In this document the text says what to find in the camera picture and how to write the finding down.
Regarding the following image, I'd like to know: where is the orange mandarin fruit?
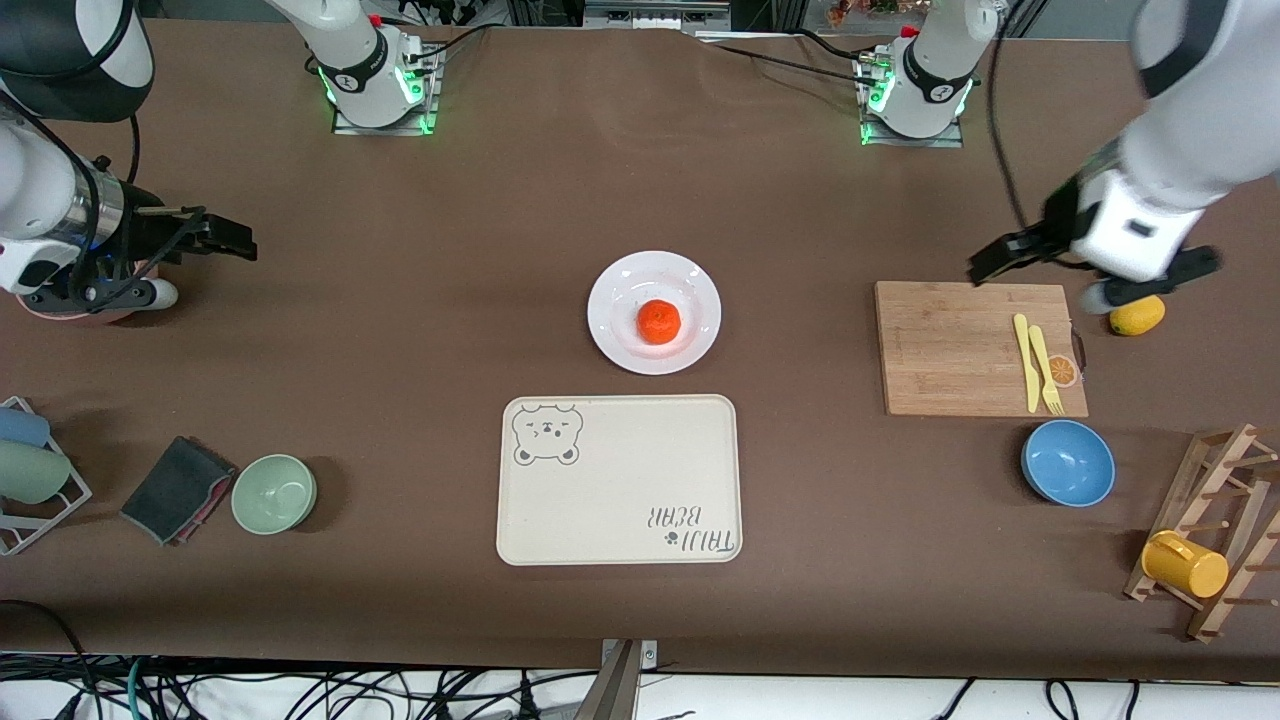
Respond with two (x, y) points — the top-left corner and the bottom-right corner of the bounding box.
(637, 299), (683, 345)

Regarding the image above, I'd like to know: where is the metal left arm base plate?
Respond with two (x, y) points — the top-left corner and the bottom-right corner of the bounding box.
(858, 55), (967, 150)

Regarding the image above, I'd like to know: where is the wooden mug rack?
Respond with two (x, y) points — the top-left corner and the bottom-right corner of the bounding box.
(1123, 423), (1280, 643)

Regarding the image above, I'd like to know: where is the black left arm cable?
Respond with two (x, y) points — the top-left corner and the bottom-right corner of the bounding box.
(986, 0), (1033, 233)

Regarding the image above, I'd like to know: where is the pink folded cloth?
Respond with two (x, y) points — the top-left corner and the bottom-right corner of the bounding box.
(172, 472), (238, 547)

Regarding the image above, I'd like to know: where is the black left base cable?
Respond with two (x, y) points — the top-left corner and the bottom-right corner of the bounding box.
(700, 40), (883, 87)

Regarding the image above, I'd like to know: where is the light blue cup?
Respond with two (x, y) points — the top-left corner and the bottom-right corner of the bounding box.
(0, 407), (51, 448)

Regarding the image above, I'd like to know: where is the wooden cutting board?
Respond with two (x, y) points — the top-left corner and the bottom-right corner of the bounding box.
(875, 281), (1089, 418)

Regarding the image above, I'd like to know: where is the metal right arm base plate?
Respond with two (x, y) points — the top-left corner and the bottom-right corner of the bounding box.
(332, 45), (442, 137)

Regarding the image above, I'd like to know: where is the white round plate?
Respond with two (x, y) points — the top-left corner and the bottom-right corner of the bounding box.
(587, 250), (722, 376)

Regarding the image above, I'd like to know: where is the brown table cover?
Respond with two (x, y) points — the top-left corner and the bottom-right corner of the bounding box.
(0, 18), (1280, 683)

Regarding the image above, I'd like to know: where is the blue bowl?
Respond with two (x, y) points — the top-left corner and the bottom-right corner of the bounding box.
(1021, 419), (1116, 508)

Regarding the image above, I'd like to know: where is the white wire cup rack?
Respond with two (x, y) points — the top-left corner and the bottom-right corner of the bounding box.
(0, 396), (93, 556)

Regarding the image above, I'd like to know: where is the yellow plastic knife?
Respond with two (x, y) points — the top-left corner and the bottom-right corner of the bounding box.
(1013, 313), (1041, 414)

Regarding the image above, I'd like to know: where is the black curved floor cable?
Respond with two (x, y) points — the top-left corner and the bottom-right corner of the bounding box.
(0, 598), (96, 701)

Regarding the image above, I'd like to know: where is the pale green cup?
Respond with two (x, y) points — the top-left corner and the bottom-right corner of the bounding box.
(0, 441), (73, 505)

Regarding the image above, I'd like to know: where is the black right base cable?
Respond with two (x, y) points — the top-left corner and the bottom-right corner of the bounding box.
(405, 22), (507, 77)

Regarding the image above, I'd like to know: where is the yellow mug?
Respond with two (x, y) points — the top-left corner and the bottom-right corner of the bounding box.
(1141, 530), (1230, 600)

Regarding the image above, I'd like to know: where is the metal table edge bracket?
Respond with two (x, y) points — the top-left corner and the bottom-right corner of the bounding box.
(598, 638), (659, 720)

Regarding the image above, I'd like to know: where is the dark grey folded cloth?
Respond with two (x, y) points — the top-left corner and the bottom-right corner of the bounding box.
(120, 435), (238, 546)

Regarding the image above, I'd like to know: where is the black base cable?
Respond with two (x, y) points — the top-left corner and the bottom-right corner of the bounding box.
(405, 22), (507, 77)
(700, 40), (883, 87)

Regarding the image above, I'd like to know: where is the black metal frame equipment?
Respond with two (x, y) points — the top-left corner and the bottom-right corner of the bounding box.
(583, 0), (733, 33)

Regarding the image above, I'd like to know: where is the yellow plastic fork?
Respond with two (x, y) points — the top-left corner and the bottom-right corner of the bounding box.
(1028, 325), (1065, 416)

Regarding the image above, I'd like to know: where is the pink bowl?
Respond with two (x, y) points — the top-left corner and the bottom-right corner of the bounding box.
(15, 262), (151, 324)

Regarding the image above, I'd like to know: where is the beige bear print tray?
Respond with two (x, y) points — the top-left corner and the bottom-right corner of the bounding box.
(496, 394), (743, 567)

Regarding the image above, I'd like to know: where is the yellow lemon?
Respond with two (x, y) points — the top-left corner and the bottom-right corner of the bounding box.
(1110, 295), (1167, 337)

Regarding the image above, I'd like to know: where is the pale green bowl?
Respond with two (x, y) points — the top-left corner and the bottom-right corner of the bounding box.
(231, 454), (318, 536)

